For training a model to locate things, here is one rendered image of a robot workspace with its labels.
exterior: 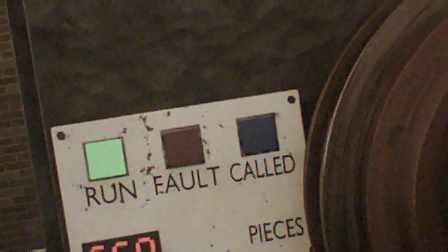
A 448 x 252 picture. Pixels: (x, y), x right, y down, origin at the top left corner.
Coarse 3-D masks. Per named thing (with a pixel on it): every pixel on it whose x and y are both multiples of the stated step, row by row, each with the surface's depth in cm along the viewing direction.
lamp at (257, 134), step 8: (240, 120) 78; (248, 120) 78; (256, 120) 78; (264, 120) 78; (272, 120) 78; (240, 128) 78; (248, 128) 78; (256, 128) 78; (264, 128) 78; (272, 128) 78; (248, 136) 78; (256, 136) 78; (264, 136) 78; (272, 136) 79; (248, 144) 78; (256, 144) 78; (264, 144) 78; (272, 144) 79; (248, 152) 78
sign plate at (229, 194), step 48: (288, 96) 79; (144, 144) 77; (240, 144) 78; (288, 144) 79; (96, 192) 77; (144, 192) 78; (192, 192) 78; (240, 192) 79; (288, 192) 79; (96, 240) 77; (192, 240) 78; (240, 240) 79; (288, 240) 80
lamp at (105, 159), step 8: (88, 144) 76; (96, 144) 76; (104, 144) 76; (112, 144) 77; (120, 144) 77; (88, 152) 76; (96, 152) 76; (104, 152) 76; (112, 152) 77; (120, 152) 77; (88, 160) 76; (96, 160) 76; (104, 160) 76; (112, 160) 77; (120, 160) 77; (96, 168) 76; (104, 168) 77; (112, 168) 77; (120, 168) 77; (96, 176) 76; (104, 176) 77
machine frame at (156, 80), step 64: (64, 0) 78; (128, 0) 79; (192, 0) 80; (256, 0) 80; (320, 0) 81; (384, 0) 82; (64, 64) 78; (128, 64) 79; (192, 64) 80; (256, 64) 81; (320, 64) 81
